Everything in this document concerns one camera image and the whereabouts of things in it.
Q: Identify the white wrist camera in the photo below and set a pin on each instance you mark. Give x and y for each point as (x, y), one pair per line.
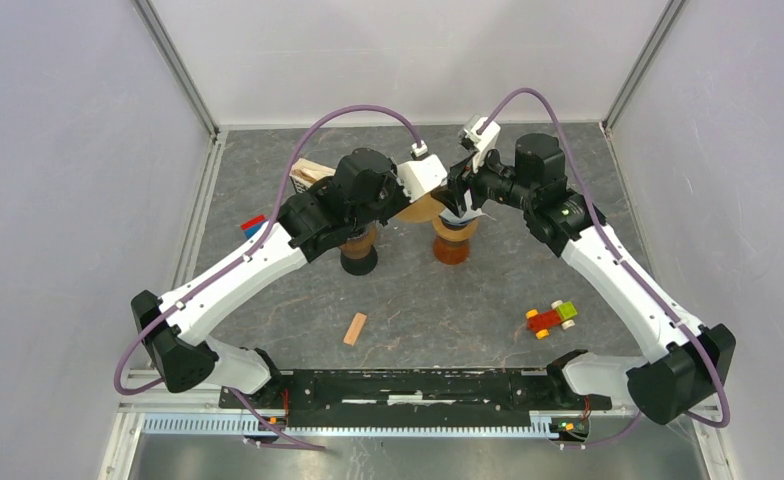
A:
(422, 174)
(478, 136)

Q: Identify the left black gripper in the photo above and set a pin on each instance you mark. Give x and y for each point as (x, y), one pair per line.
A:
(403, 200)

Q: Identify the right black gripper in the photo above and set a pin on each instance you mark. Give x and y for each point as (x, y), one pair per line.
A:
(461, 179)

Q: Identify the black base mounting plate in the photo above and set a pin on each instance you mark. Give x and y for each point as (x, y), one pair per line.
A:
(420, 398)

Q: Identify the long wooden block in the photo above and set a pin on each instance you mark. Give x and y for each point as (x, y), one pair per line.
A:
(355, 328)

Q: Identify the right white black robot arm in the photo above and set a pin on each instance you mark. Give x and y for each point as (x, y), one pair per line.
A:
(683, 361)

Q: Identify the blue glass dripper cone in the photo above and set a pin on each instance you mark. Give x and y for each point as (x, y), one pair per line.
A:
(453, 222)

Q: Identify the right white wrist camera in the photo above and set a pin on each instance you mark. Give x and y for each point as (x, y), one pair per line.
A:
(478, 136)

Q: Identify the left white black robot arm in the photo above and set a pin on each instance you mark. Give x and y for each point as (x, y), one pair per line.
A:
(176, 327)

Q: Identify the orange coffee filter box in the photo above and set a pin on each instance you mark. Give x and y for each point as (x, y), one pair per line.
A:
(305, 173)

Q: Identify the dark red cup carafe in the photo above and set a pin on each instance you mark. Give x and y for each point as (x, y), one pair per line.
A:
(359, 266)

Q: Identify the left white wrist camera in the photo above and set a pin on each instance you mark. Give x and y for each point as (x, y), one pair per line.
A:
(422, 174)

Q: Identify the white paper coffee filter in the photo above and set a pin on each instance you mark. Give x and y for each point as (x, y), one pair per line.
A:
(471, 215)

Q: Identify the blue red toy block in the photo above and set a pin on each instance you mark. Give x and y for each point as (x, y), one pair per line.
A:
(252, 226)

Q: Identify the white slotted cable duct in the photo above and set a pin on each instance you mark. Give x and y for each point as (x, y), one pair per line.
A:
(245, 425)

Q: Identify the amber glass carafe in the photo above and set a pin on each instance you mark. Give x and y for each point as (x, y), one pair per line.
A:
(450, 252)

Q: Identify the red green toy car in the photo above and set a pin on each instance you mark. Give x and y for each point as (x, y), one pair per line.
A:
(561, 314)

